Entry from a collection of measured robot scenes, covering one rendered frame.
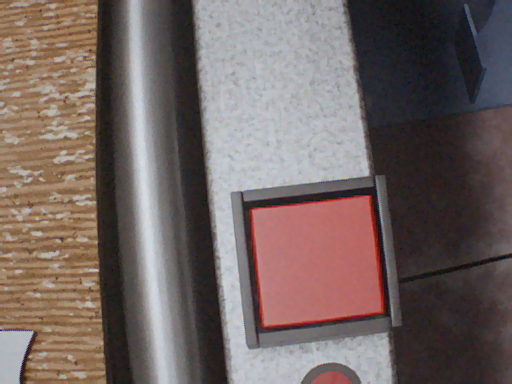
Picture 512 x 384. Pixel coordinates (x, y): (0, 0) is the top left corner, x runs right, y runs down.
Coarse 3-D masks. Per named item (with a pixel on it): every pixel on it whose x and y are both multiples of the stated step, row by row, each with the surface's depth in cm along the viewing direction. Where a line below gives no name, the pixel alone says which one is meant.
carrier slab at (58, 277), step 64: (0, 0) 58; (64, 0) 58; (0, 64) 57; (64, 64) 57; (0, 128) 56; (64, 128) 56; (0, 192) 55; (64, 192) 55; (0, 256) 54; (64, 256) 54; (0, 320) 54; (64, 320) 53
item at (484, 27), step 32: (352, 0) 156; (384, 0) 157; (416, 0) 145; (448, 0) 141; (480, 0) 142; (384, 32) 156; (416, 32) 155; (448, 32) 151; (480, 32) 155; (384, 64) 154; (416, 64) 154; (448, 64) 154; (480, 64) 140; (384, 96) 153; (416, 96) 153; (448, 96) 153; (480, 96) 153
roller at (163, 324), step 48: (144, 0) 60; (144, 48) 59; (144, 96) 58; (144, 144) 57; (144, 192) 57; (192, 192) 59; (144, 240) 56; (192, 240) 57; (144, 288) 55; (192, 288) 56; (144, 336) 55; (192, 336) 55
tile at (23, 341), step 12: (0, 336) 52; (12, 336) 52; (24, 336) 52; (36, 336) 53; (0, 348) 52; (12, 348) 52; (24, 348) 52; (0, 360) 52; (12, 360) 52; (24, 360) 52; (0, 372) 52; (12, 372) 52
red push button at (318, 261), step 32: (256, 224) 55; (288, 224) 55; (320, 224) 55; (352, 224) 55; (256, 256) 55; (288, 256) 55; (320, 256) 55; (352, 256) 54; (288, 288) 54; (320, 288) 54; (352, 288) 54; (288, 320) 54; (320, 320) 54
